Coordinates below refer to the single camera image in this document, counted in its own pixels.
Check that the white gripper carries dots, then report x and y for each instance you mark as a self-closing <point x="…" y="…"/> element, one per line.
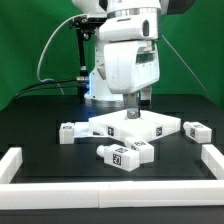
<point x="129" y="67"/>

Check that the white square tabletop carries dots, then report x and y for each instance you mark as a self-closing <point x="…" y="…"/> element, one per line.
<point x="149" y="126"/>

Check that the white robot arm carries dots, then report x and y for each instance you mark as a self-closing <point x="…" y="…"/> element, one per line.
<point x="128" y="31"/>

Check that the paper sheet with tags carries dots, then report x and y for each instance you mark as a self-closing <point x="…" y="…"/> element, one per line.
<point x="81" y="130"/>

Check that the white U-shaped fence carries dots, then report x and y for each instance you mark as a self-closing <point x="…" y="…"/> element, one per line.
<point x="101" y="194"/>

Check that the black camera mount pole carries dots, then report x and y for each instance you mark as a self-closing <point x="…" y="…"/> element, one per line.
<point x="84" y="31"/>

